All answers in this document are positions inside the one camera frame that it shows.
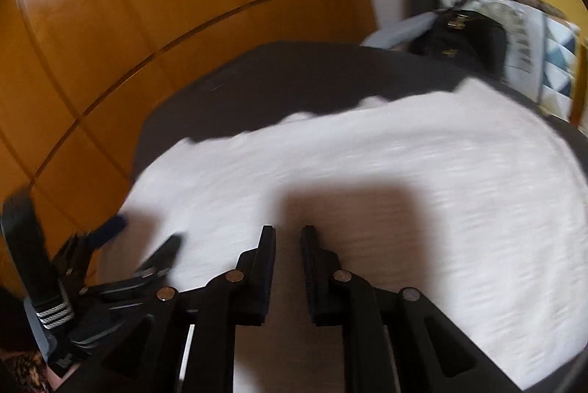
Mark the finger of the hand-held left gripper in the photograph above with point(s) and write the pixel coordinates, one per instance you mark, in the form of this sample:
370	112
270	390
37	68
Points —
108	232
158	259

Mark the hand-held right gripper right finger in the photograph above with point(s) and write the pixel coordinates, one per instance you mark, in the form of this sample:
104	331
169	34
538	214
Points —
310	278

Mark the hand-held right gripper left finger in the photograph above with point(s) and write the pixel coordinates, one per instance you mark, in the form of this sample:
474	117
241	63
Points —
264	278

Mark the cream knitted sweater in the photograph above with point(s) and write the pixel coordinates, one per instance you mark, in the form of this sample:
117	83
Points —
367	154

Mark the person's left forearm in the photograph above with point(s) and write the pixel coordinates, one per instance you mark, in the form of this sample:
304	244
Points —
23	374

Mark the wooden wardrobe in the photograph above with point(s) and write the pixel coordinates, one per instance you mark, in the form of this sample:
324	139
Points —
183	7

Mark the black handbag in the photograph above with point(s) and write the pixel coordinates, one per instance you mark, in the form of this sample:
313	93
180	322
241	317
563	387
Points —
464	39

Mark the geometric patterned pillow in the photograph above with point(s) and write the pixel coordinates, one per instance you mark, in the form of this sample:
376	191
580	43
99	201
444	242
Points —
556	66

